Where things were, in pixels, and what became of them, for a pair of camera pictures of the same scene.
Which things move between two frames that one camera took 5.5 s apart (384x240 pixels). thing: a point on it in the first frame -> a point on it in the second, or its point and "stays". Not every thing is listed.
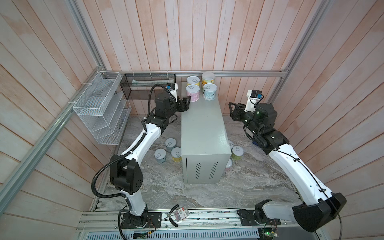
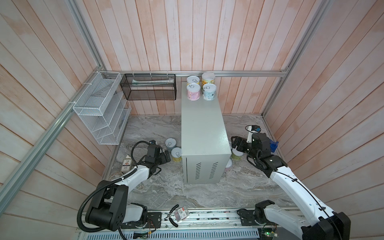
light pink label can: (229, 165) stays
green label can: (237, 152) stays
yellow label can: (176, 153) stays
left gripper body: (176, 106) -> (162, 159)
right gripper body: (240, 116) -> (243, 146)
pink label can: (193, 90) stays
